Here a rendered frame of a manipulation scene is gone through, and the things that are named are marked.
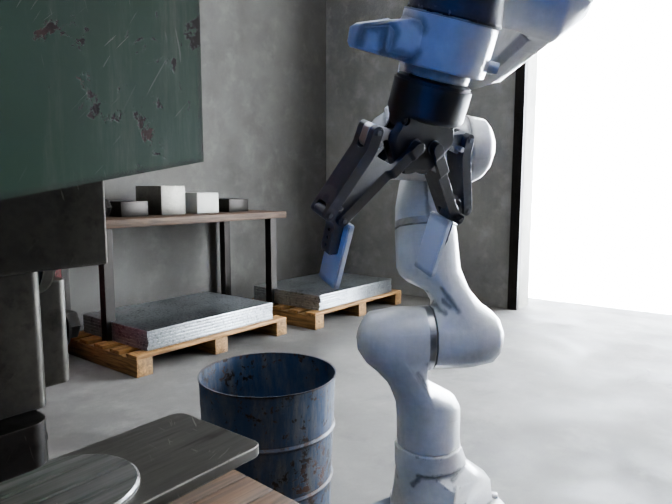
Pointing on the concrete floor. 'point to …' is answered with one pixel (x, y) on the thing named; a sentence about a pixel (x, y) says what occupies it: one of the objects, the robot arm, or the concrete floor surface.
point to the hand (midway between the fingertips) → (381, 267)
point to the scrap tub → (277, 417)
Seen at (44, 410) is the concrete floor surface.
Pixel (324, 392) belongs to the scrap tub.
